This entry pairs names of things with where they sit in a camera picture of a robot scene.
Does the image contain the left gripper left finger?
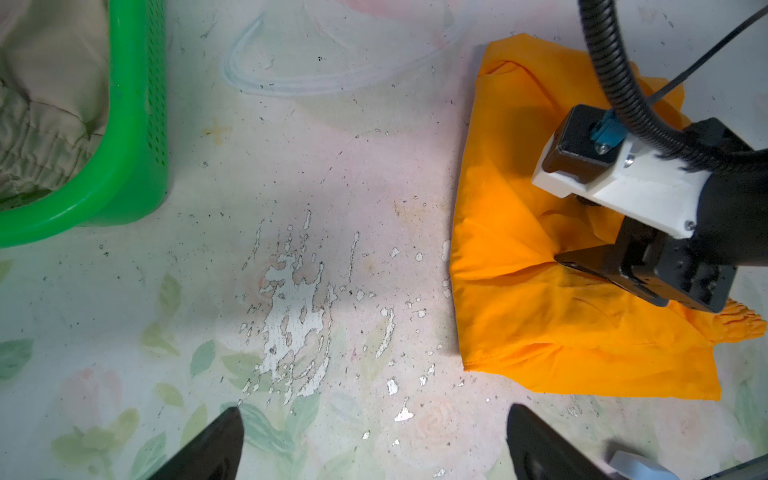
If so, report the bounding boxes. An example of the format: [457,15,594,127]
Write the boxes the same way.
[149,406,245,480]

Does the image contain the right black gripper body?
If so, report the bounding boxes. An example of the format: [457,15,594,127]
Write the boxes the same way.
[553,116,768,314]

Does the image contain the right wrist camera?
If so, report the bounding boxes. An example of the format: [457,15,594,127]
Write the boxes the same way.
[532,104,710,239]

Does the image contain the orange shorts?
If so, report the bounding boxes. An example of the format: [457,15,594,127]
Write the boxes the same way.
[450,34,767,400]

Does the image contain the beige shorts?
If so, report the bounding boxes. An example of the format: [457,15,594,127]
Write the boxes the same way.
[1,1,109,211]

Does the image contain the green plastic basket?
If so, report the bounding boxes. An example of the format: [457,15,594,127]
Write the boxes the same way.
[1,1,169,248]

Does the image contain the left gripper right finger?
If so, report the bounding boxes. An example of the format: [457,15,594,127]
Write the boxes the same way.
[506,404,609,480]

